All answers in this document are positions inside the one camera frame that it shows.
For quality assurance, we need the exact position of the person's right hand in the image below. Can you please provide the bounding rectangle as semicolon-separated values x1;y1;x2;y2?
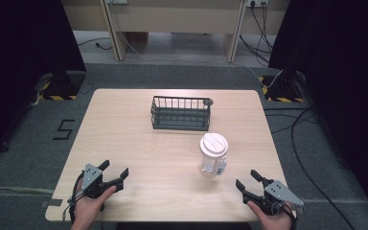
247;200;293;230

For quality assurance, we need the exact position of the black stand base striped tape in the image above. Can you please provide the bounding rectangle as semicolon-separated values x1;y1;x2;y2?
258;70;307;104
34;70;87;102

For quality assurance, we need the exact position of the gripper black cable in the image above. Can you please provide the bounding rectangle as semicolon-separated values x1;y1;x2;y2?
61;172;86;224
281;204;299;230

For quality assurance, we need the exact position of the bundle of black wall cables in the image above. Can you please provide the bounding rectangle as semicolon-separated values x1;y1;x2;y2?
239;2;274;67

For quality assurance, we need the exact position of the white wall socket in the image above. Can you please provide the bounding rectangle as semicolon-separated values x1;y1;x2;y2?
246;0;270;8

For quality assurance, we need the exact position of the grey tape strip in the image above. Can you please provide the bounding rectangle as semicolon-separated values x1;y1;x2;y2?
40;198;63;208

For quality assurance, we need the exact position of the long black floor cable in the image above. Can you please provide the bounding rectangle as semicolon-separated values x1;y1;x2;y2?
263;106;357;230

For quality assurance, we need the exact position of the black curtain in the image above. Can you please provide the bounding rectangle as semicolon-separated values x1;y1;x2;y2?
267;0;368;221
0;0;87;162

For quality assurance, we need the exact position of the clear cup with white lid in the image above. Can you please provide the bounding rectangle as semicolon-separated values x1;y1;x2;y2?
198;132;230;177

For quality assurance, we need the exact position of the beige wooden desk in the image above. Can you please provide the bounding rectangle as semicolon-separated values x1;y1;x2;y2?
60;0;290;63

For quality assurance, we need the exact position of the black wire basket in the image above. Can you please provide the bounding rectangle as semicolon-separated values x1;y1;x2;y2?
149;95;215;132

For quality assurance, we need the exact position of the short black floor cable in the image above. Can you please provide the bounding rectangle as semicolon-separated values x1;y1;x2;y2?
77;36;113;52

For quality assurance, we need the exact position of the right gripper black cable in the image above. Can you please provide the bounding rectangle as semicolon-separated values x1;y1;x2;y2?
281;204;299;230

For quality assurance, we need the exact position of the person's left hand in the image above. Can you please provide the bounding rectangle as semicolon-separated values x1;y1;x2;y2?
74;186;118;222

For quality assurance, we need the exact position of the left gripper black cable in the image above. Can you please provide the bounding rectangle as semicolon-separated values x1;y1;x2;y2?
61;172;86;224

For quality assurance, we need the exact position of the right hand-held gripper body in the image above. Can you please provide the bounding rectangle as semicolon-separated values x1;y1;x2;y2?
242;178;305;217

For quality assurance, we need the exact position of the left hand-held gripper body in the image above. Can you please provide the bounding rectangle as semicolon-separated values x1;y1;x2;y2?
81;163;125;199

